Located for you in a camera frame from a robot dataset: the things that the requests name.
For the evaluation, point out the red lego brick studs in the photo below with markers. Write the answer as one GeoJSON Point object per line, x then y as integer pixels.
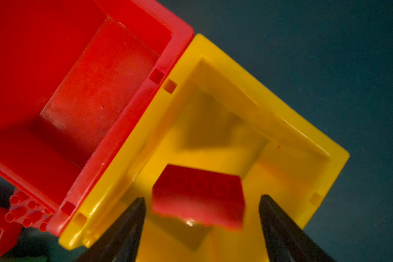
{"type": "Point", "coordinates": [26, 211]}

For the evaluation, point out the yellow bin near right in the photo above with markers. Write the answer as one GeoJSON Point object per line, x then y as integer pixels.
{"type": "Point", "coordinates": [211, 114]}

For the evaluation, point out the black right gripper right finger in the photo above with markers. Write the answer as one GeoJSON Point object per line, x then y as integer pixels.
{"type": "Point", "coordinates": [285, 241]}

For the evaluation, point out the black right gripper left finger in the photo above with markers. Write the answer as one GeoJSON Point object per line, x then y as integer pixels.
{"type": "Point", "coordinates": [120, 243]}

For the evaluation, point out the red middle bin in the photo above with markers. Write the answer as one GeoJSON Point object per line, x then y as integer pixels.
{"type": "Point", "coordinates": [75, 78]}

